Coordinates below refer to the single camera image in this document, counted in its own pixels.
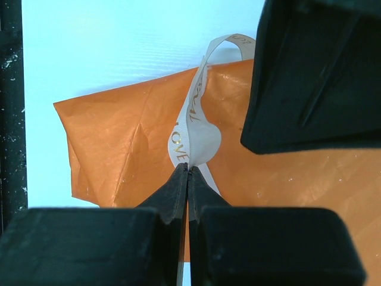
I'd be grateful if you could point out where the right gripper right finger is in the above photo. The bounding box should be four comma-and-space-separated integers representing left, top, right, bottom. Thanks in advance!
188, 167, 366, 285

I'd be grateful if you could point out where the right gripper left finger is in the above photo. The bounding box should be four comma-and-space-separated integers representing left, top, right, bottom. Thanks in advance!
1, 163, 188, 285

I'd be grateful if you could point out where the cream ribbon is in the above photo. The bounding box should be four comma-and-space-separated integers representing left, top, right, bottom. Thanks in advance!
167, 33, 255, 285

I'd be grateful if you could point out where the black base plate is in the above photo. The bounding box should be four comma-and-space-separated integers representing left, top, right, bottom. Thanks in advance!
1, 0, 27, 232

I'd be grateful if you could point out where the orange wrapping paper sheet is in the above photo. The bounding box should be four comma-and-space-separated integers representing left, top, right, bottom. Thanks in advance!
54, 60, 380, 285

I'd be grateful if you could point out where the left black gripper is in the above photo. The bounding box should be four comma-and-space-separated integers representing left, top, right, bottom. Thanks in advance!
241, 1, 380, 154

